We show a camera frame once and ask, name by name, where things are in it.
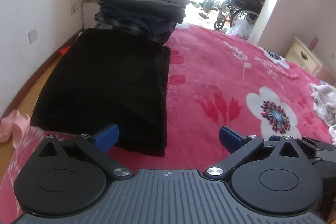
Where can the black garment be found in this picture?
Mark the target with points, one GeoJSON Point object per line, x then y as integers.
{"type": "Point", "coordinates": [109, 77]}

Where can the white plastic bag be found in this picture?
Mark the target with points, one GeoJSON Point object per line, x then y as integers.
{"type": "Point", "coordinates": [242, 29]}

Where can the pink slipper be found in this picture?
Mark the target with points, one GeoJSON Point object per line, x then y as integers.
{"type": "Point", "coordinates": [14, 126]}

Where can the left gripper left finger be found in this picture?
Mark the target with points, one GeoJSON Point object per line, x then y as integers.
{"type": "Point", "coordinates": [96, 147]}

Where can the red floral bed blanket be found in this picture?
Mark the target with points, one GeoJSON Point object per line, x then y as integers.
{"type": "Point", "coordinates": [213, 80]}

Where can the magenta box on cabinet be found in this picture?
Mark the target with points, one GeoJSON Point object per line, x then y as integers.
{"type": "Point", "coordinates": [313, 43]}

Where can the wall socket plate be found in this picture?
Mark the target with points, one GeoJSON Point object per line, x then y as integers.
{"type": "Point", "coordinates": [33, 35]}

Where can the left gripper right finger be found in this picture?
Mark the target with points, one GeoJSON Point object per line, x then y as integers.
{"type": "Point", "coordinates": [241, 149]}

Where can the white patterned clothes pile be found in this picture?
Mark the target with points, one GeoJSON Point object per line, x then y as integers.
{"type": "Point", "coordinates": [324, 105]}

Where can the cream bedside cabinet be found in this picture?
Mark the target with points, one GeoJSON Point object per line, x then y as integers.
{"type": "Point", "coordinates": [300, 55]}

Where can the wheelchair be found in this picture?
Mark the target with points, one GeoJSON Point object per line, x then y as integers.
{"type": "Point", "coordinates": [232, 10]}

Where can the stack of folded clothes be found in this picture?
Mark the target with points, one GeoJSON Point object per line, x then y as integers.
{"type": "Point", "coordinates": [154, 19]}

